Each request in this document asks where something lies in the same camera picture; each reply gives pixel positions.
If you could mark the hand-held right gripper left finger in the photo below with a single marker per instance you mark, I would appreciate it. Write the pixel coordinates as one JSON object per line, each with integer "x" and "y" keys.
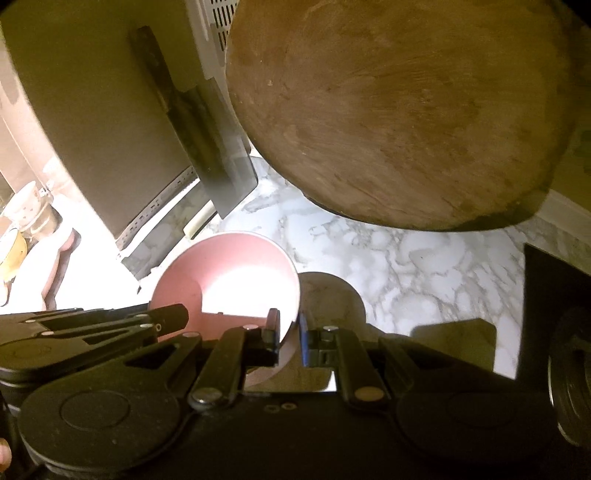
{"x": 273, "y": 328}

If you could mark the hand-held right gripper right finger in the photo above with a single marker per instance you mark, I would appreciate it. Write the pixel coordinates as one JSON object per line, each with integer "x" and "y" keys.
{"x": 304, "y": 339}

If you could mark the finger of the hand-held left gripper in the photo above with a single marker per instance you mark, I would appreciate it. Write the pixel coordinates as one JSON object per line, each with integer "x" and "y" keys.
{"x": 138, "y": 314}
{"x": 115, "y": 335}

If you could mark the pink bowl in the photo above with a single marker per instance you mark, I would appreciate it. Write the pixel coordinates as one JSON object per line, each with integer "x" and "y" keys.
{"x": 231, "y": 277}

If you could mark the person's left hand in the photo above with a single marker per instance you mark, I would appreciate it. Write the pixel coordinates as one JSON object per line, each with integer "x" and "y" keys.
{"x": 4, "y": 454}

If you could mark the pink bear-shaped plate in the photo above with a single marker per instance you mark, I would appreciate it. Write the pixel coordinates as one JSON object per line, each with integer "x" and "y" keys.
{"x": 57, "y": 263}

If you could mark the yellow enamel cup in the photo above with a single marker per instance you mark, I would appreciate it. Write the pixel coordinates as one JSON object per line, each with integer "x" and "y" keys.
{"x": 11, "y": 256}

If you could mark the cream stick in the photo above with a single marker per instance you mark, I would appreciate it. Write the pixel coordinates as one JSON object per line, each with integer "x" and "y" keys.
{"x": 198, "y": 225}

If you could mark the clear glass jar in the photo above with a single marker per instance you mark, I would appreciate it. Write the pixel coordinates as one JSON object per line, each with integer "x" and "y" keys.
{"x": 46, "y": 226}

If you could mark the white floral cup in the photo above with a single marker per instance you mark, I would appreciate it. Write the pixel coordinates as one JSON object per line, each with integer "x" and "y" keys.
{"x": 27, "y": 207}

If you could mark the round wooden cutting board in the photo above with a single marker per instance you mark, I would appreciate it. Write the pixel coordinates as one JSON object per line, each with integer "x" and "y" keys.
{"x": 392, "y": 115}

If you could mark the black flat panel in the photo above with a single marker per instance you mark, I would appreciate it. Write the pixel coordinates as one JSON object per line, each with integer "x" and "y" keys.
{"x": 545, "y": 277}

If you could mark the black round knob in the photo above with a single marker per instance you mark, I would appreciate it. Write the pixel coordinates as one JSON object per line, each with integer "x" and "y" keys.
{"x": 572, "y": 378}

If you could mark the white perforated basket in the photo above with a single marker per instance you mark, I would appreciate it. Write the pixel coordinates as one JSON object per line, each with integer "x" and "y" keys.
{"x": 203, "y": 46}

